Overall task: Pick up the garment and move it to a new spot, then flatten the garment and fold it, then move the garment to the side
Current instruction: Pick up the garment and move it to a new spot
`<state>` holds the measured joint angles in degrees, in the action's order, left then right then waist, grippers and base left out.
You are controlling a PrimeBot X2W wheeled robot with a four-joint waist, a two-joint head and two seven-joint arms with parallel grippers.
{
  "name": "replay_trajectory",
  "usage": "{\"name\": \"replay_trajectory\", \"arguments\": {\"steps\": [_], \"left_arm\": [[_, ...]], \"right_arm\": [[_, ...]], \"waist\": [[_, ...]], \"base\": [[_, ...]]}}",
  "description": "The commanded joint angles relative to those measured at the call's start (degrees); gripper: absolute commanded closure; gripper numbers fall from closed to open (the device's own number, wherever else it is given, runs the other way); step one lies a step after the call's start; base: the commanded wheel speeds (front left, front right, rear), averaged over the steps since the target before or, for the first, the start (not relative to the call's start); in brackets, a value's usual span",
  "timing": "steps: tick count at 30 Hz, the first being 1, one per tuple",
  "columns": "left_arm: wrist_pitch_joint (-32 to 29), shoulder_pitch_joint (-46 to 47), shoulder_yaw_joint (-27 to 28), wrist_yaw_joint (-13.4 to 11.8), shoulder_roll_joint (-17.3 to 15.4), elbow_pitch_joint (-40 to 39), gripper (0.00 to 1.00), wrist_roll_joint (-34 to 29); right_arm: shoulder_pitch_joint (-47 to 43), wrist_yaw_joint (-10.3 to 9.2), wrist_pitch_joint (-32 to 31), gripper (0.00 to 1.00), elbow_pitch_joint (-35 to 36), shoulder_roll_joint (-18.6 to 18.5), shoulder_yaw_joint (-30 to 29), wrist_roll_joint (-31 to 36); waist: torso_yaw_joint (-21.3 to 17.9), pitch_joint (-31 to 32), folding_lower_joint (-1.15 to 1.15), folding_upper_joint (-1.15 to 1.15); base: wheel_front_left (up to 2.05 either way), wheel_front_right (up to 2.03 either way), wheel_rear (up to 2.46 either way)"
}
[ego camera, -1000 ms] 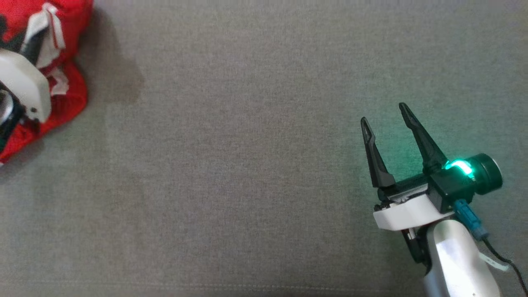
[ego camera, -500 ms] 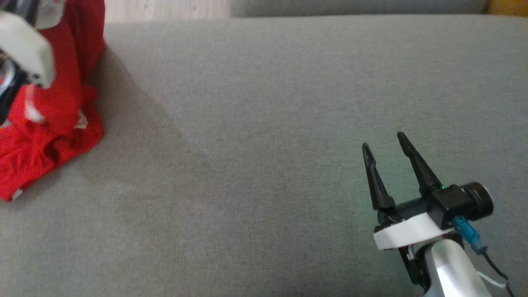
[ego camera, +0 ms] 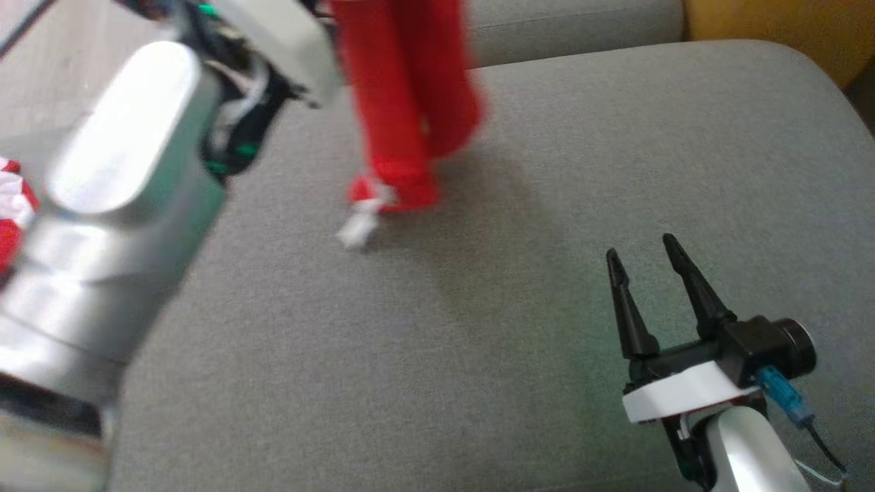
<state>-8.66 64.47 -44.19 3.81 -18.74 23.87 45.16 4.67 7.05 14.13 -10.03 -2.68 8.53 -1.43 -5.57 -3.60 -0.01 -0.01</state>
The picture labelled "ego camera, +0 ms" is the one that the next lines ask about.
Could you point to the grey sofa back cushion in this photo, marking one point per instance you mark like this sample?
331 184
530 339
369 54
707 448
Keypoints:
581 27

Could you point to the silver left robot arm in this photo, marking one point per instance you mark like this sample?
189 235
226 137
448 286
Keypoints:
102 239

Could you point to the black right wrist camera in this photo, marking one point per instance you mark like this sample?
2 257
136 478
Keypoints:
759 345

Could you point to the grey sofa seat cushion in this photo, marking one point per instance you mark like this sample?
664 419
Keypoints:
478 342

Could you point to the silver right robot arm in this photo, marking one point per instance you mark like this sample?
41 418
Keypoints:
745 451

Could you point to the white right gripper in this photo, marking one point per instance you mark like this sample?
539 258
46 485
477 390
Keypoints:
677 396

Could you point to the red white sports jersey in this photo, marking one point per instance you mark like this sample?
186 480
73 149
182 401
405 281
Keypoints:
389 102

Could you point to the red shorts with white stripe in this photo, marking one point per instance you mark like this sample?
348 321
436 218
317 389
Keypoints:
14 198

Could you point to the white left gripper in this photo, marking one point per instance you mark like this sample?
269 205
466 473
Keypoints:
287 41

